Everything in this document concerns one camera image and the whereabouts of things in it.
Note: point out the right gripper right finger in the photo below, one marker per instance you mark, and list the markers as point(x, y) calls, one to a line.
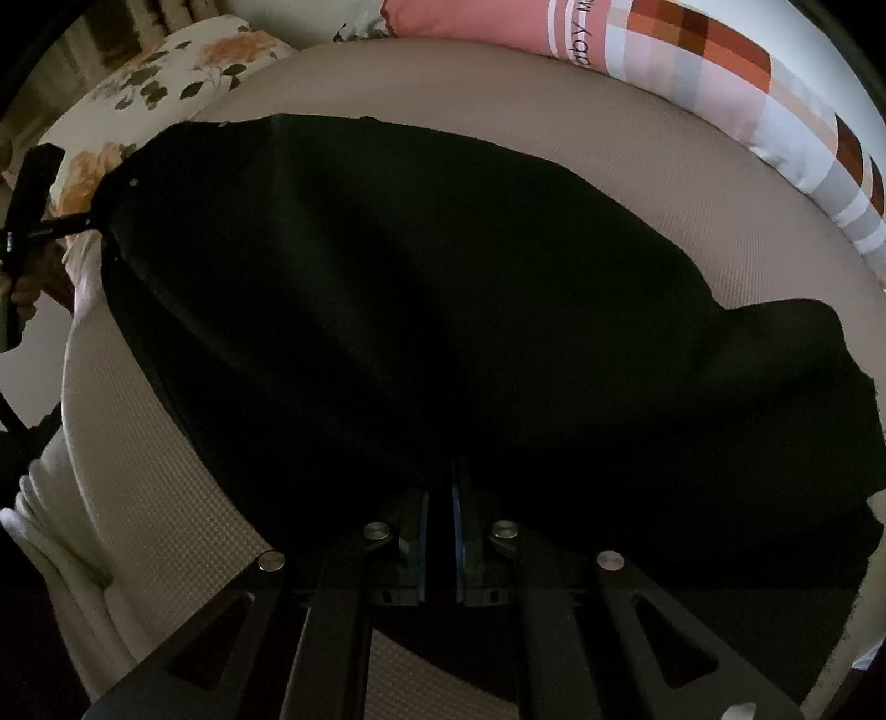
point(469, 556)

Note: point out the person's left hand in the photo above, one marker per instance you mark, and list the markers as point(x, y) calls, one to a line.
point(47, 278)

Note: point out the black pants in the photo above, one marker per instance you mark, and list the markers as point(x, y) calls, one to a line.
point(342, 313)

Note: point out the white floral pillow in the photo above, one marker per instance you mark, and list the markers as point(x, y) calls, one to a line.
point(172, 82)

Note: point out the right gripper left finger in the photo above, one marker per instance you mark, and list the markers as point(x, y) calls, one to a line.
point(411, 524)

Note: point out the beige textured bed sheet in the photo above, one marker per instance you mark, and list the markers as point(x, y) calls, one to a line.
point(160, 530)

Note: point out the pink plaid long pillow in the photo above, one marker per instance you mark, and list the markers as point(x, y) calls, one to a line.
point(688, 58)

